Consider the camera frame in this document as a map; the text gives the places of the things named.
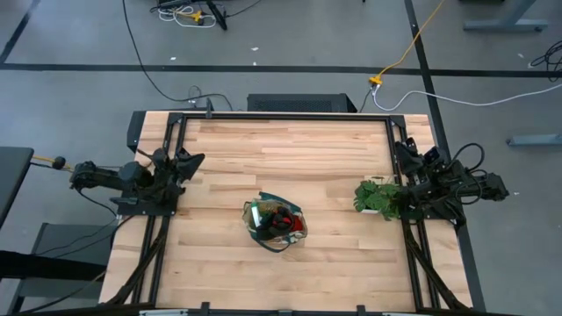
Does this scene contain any black side table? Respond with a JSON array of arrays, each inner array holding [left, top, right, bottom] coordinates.
[[0, 147, 35, 229]]

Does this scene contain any grey table base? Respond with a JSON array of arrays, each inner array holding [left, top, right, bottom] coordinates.
[[458, 0, 550, 33]]

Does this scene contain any black computer case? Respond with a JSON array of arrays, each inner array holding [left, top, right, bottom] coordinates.
[[246, 92, 359, 113]]

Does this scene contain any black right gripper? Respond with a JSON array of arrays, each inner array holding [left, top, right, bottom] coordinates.
[[394, 137, 443, 197]]

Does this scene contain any white floor cable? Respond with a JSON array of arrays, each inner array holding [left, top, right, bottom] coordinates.
[[371, 83, 562, 112]]

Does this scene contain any grey floor bar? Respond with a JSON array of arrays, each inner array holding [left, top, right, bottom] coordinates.
[[505, 133, 562, 147]]

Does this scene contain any black tripod leg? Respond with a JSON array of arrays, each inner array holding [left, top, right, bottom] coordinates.
[[205, 0, 230, 32]]

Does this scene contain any red black gardening glove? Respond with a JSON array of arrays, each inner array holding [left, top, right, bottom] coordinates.
[[256, 207, 306, 235]]

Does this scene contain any beige green gardening bag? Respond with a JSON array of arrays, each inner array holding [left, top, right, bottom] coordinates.
[[241, 190, 309, 255]]

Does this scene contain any long black floor cable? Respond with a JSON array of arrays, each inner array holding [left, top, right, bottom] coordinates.
[[120, 0, 234, 111]]

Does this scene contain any green potted plant white pot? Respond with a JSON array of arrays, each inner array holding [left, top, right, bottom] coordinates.
[[352, 176, 406, 222]]

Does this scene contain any black corner plate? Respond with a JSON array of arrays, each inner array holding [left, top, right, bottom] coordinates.
[[126, 110, 148, 154]]

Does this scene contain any yellow extension cable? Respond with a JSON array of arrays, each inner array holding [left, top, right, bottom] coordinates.
[[368, 0, 447, 87]]

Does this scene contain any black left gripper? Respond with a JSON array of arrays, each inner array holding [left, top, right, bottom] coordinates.
[[144, 147, 207, 204]]

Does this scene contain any black metal table frame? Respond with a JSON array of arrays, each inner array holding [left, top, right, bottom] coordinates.
[[99, 111, 474, 316]]

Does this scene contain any black tangled cable bundle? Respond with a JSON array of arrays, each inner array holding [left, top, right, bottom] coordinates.
[[528, 39, 562, 83]]

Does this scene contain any white coiled cable bundle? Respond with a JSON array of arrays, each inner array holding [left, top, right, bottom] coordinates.
[[156, 4, 219, 30]]

